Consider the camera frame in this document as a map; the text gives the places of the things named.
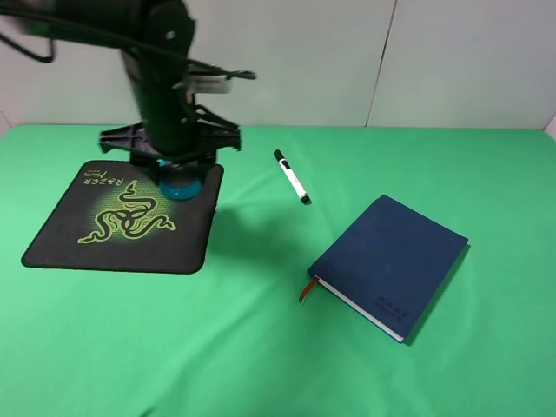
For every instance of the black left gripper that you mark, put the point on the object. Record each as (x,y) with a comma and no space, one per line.
(207,134)

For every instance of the grey teal wireless mouse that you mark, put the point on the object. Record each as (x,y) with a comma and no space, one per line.
(179,181)

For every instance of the white black marker pen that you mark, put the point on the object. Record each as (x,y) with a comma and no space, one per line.
(292,177)

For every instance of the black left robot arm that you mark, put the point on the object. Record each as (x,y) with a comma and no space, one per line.
(154,39)

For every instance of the black green Razer mouse pad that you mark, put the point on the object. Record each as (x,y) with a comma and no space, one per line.
(112,217)

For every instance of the dark blue notebook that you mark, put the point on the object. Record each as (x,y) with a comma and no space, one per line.
(389,264)

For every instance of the brown bookmark ribbon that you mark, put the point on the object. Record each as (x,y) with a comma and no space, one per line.
(304,293)

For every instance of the green tablecloth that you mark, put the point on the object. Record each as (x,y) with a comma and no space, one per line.
(233,340)

